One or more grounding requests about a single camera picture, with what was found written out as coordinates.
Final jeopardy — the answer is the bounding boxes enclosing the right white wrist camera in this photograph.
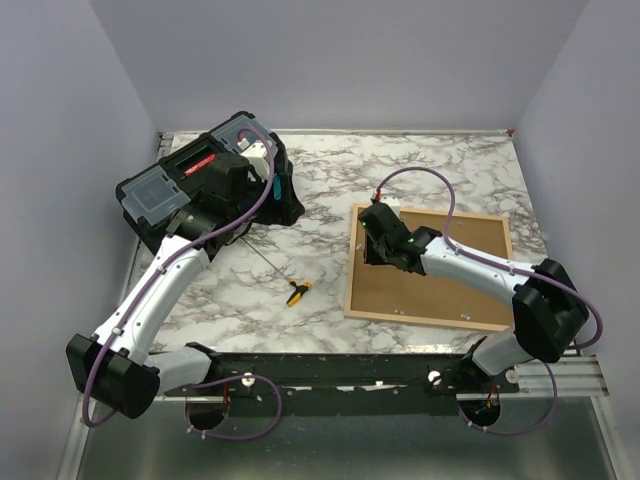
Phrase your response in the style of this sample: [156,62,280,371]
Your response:
[371,190,401,222]

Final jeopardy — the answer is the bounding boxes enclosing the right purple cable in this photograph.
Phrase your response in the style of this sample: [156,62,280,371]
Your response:
[371,166,604,435]

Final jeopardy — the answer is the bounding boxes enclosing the yellow black hex key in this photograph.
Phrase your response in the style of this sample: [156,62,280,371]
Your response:
[241,238,312,308]

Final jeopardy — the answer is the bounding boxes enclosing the black plastic toolbox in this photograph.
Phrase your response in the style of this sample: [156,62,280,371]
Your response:
[115,111,293,253]

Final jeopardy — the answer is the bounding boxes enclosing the aluminium extrusion rail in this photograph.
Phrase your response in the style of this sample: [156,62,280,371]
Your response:
[500,356,609,398]

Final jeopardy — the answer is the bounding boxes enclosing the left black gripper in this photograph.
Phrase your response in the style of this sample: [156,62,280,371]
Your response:
[230,171,304,226]

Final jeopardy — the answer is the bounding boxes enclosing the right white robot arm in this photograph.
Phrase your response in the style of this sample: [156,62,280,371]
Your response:
[358,201,589,392]

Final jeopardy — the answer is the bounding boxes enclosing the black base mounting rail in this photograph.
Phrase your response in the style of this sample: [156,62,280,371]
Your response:
[169,353,519,417]

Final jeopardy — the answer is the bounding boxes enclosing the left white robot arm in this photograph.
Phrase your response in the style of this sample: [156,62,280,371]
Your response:
[66,148,304,428]

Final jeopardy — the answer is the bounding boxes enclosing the wooden picture frame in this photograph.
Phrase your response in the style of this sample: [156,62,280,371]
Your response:
[344,203,514,332]

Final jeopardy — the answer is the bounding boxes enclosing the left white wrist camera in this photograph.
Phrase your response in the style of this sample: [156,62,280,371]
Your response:
[238,138,270,180]

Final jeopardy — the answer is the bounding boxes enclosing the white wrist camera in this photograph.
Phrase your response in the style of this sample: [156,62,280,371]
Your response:
[371,190,401,222]
[238,138,270,180]

